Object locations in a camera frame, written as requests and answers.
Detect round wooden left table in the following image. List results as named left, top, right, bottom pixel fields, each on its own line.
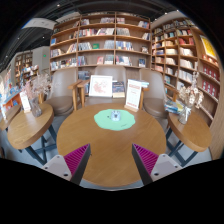
left=7, top=102, right=55, bottom=166

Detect beige armchair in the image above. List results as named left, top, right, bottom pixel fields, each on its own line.
left=139, top=67, right=170, bottom=119
left=45, top=67, right=81, bottom=117
left=85, top=65, right=127, bottom=106

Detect wooden right bookshelf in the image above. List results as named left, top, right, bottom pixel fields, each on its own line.
left=151, top=17, right=220, bottom=125

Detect wooden bookshelf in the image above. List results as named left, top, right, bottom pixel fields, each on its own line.
left=50, top=12, right=151, bottom=78
left=151, top=17, right=220, bottom=125

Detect stack of books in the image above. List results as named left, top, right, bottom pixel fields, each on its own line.
left=164, top=100, right=183, bottom=114

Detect glass vase dried flowers right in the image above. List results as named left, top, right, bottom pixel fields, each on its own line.
left=179, top=72, right=204, bottom=124

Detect beige right armchair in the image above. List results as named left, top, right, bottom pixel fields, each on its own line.
left=139, top=67, right=170, bottom=119

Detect silver computer mouse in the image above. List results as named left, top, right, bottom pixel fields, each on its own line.
left=110, top=110, right=121, bottom=121

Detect dark book on chair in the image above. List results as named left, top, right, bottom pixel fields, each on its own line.
left=112, top=82, right=125, bottom=98

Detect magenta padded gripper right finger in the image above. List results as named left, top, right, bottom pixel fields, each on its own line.
left=132, top=144, right=182, bottom=185

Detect round wooden right table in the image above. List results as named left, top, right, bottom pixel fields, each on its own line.
left=165, top=111, right=213, bottom=167

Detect white red sign stand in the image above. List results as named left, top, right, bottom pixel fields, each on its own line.
left=125, top=79, right=142, bottom=112

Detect beige left armchair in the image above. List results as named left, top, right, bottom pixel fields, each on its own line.
left=45, top=67, right=81, bottom=117

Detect beige middle armchair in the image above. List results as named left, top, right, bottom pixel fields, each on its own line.
left=85, top=65, right=127, bottom=106

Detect wooden centre bookshelf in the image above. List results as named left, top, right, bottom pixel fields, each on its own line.
left=50, top=12, right=151, bottom=78

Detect round wooden table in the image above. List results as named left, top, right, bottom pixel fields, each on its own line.
left=165, top=111, right=213, bottom=167
left=57, top=103, right=166, bottom=187
left=7, top=102, right=55, bottom=166

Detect small white card stand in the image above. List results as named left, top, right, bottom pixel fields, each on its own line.
left=20, top=91, right=31, bottom=113

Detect round wooden centre table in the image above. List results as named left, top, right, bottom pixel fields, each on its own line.
left=57, top=103, right=166, bottom=187

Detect glass vase dried flowers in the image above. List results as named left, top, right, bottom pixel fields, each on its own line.
left=22, top=74, right=51, bottom=117
left=179, top=72, right=204, bottom=124

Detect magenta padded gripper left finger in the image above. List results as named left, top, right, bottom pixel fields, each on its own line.
left=42, top=144, right=91, bottom=185

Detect glass vase dried flowers left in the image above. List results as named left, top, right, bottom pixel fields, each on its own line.
left=22, top=74, right=51, bottom=117

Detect green round mouse pad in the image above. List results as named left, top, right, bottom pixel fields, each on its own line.
left=94, top=109, right=135, bottom=131

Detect white framed picture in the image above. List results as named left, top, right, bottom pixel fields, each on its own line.
left=89, top=75, right=112, bottom=97

